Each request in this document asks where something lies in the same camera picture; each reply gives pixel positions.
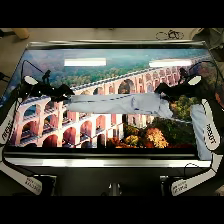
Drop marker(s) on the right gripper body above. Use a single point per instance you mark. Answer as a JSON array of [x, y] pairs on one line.
[[166, 90]]

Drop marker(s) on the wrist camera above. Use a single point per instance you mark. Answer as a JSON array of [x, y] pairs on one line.
[[183, 74], [46, 76]]

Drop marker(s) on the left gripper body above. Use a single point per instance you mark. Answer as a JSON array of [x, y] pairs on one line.
[[61, 92]]

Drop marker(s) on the silver frame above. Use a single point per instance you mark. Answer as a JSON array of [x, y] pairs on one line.
[[100, 162]]

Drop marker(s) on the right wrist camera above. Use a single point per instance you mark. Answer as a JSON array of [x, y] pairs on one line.
[[183, 74]]

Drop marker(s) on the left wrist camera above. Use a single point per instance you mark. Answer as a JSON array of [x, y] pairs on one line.
[[46, 76]]

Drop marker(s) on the light blue shirt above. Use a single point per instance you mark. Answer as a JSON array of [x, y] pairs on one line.
[[126, 103]]

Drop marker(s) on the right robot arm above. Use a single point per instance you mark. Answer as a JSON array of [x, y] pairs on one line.
[[210, 130]]

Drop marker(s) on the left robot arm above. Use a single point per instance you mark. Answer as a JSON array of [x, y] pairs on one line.
[[8, 123]]

